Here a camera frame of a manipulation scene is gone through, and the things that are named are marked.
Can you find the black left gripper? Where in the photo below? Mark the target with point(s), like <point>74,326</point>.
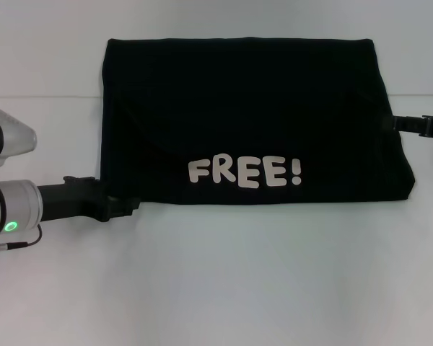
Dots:
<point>75,200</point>

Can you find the black shirt with FREE print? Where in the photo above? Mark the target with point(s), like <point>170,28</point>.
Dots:
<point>238,108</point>

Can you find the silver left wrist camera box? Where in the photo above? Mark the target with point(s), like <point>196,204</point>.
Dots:
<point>11,137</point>

